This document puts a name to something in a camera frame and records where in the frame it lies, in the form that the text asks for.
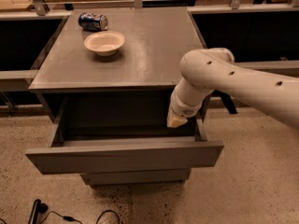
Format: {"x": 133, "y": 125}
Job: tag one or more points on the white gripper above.
{"x": 183, "y": 107}

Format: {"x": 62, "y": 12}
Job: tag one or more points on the grey top drawer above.
{"x": 113, "y": 134}

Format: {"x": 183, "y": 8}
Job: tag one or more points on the grey drawer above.
{"x": 136, "y": 177}
{"x": 113, "y": 134}

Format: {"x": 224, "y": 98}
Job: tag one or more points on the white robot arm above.
{"x": 207, "y": 70}

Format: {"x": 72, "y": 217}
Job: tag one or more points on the grey bottom drawer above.
{"x": 136, "y": 177}

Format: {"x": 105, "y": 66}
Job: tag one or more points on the grey drawer cabinet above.
{"x": 147, "y": 64}

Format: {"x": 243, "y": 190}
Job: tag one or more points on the blue soda can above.
{"x": 92, "y": 22}

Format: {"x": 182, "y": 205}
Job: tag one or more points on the black angled bracket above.
{"x": 227, "y": 101}

